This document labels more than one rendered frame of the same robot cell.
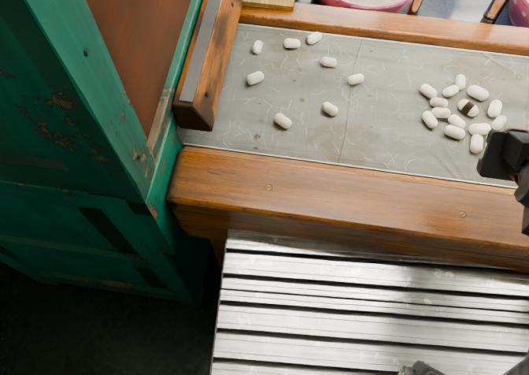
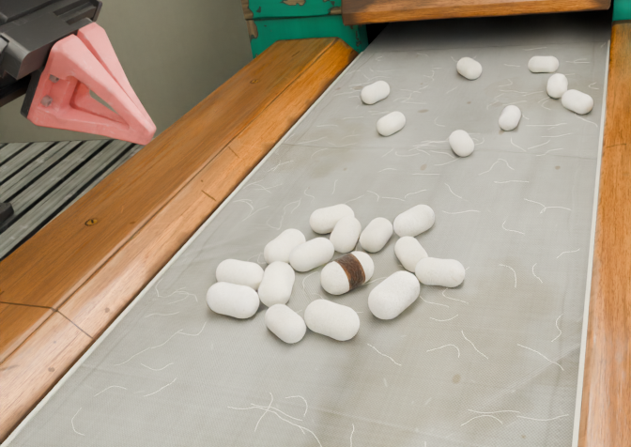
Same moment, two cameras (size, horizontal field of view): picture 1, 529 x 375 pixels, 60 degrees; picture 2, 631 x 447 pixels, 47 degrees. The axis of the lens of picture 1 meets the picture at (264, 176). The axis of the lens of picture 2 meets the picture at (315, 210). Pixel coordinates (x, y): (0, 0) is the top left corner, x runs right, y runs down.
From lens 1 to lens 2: 1.06 m
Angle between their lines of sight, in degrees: 72
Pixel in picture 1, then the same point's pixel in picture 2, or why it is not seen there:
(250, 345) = (106, 157)
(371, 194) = (193, 144)
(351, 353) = (34, 219)
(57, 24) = not seen: outside the picture
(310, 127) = (362, 120)
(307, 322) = not seen: hidden behind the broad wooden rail
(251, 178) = (275, 71)
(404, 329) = not seen: hidden behind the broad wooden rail
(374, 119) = (361, 171)
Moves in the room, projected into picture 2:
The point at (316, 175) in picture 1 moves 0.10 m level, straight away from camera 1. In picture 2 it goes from (254, 106) to (342, 108)
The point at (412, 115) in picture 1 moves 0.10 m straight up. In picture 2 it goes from (359, 212) to (341, 93)
